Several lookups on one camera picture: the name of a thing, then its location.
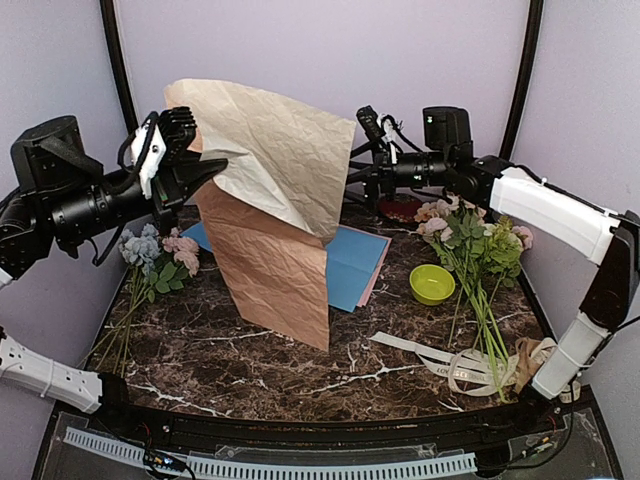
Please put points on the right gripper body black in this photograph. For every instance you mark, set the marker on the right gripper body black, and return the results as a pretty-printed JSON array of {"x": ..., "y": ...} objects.
[{"x": 384, "y": 168}]

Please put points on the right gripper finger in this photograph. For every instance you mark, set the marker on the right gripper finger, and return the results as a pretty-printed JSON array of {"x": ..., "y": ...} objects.
[
  {"x": 368, "y": 179},
  {"x": 376, "y": 150}
]

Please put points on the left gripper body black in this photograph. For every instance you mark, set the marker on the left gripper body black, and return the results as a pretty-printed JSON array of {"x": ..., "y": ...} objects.
[{"x": 168, "y": 196}]

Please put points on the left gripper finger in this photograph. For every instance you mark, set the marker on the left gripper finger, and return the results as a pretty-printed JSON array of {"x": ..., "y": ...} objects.
[
  {"x": 177, "y": 127},
  {"x": 196, "y": 174}
]

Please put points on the beige pink wrapping paper sheet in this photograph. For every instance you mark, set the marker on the beige pink wrapping paper sheet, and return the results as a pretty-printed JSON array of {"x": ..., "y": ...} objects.
[{"x": 271, "y": 212}]

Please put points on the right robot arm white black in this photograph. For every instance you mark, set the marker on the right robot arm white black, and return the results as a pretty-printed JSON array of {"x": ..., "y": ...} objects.
[{"x": 608, "y": 239}]

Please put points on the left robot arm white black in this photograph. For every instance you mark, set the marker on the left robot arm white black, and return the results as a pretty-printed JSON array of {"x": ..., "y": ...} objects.
[{"x": 65, "y": 198}]

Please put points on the left pile of fake flowers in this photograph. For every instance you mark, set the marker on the left pile of fake flowers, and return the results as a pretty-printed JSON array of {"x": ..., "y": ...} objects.
[{"x": 157, "y": 265}]

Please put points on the pile of fake flowers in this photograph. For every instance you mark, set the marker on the pile of fake flowers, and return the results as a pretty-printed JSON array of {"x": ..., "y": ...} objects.
[
  {"x": 483, "y": 255},
  {"x": 157, "y": 265}
]

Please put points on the right pile of fake flowers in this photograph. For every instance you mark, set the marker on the right pile of fake flowers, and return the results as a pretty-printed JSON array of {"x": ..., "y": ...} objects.
[{"x": 483, "y": 255}]

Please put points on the red round embroidered cushion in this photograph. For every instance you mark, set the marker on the red round embroidered cushion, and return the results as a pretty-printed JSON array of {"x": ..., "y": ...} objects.
[{"x": 402, "y": 208}]

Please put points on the blue wrapping paper sheet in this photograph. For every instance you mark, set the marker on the blue wrapping paper sheet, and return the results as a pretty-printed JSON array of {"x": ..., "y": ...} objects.
[{"x": 350, "y": 275}]

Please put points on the lime green bowl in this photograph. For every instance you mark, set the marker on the lime green bowl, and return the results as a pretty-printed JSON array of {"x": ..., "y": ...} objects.
[{"x": 431, "y": 284}]

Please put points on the white printed ribbon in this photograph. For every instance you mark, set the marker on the white printed ribbon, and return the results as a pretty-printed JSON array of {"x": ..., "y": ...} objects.
[{"x": 467, "y": 372}]

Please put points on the brown twine ribbon bundle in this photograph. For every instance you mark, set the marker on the brown twine ribbon bundle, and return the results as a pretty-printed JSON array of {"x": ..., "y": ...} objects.
[{"x": 531, "y": 355}]

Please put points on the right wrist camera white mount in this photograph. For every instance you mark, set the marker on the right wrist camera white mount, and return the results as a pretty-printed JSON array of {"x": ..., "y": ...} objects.
[{"x": 376, "y": 130}]

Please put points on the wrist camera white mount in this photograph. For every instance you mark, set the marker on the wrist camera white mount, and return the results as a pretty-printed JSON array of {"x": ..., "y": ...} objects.
[
  {"x": 147, "y": 149},
  {"x": 376, "y": 130}
]

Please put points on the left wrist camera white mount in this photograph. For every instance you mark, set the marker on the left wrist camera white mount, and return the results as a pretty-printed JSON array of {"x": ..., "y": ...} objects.
[{"x": 147, "y": 149}]

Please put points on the left black frame post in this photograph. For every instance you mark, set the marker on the left black frame post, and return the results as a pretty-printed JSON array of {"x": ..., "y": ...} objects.
[{"x": 117, "y": 62}]

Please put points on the black frame post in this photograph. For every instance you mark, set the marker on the black frame post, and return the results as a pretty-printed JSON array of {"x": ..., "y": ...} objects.
[
  {"x": 523, "y": 78},
  {"x": 117, "y": 62}
]

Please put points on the right black frame post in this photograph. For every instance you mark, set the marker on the right black frame post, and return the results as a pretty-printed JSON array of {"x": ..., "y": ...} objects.
[{"x": 523, "y": 78}]

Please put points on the white slotted cable duct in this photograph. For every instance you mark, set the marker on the white slotted cable duct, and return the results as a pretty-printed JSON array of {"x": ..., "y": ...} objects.
[{"x": 246, "y": 463}]

